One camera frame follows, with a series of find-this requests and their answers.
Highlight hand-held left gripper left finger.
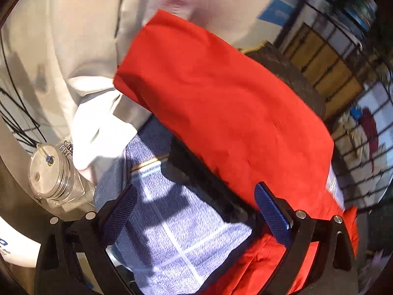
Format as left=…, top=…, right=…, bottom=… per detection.
left=34, top=184, right=138, bottom=295

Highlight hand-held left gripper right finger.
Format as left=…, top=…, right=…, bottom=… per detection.
left=254, top=182, right=358, bottom=295

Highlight red puffer jacket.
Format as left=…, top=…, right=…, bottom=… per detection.
left=113, top=9, right=360, bottom=295

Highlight blue checked blanket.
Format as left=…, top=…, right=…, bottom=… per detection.
left=94, top=118, right=256, bottom=295

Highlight clear plastic jar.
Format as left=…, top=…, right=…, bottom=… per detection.
left=28, top=141, right=96, bottom=210

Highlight white cloth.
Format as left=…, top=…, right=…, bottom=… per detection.
left=66, top=75, right=152, bottom=173

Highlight white round container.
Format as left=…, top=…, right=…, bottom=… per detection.
left=0, top=213, right=42, bottom=266

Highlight dark red hanging cloth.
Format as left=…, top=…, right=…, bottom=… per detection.
left=359, top=107, right=379, bottom=164

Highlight black quilted jacket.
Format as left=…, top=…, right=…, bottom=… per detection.
left=242, top=40, right=326, bottom=122

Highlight yellow wooden panel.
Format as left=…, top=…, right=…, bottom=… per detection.
left=282, top=24, right=364, bottom=119

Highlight person's beige hoodie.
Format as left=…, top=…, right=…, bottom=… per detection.
left=2, top=0, right=311, bottom=148

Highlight black iron railing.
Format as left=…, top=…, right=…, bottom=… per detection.
left=273, top=0, right=393, bottom=210

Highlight colourful book stack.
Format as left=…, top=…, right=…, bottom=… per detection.
left=343, top=0, right=379, bottom=32

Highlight black cables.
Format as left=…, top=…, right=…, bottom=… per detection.
left=0, top=34, right=42, bottom=155

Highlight blue and white wall poster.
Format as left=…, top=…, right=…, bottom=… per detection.
left=259, top=0, right=308, bottom=29

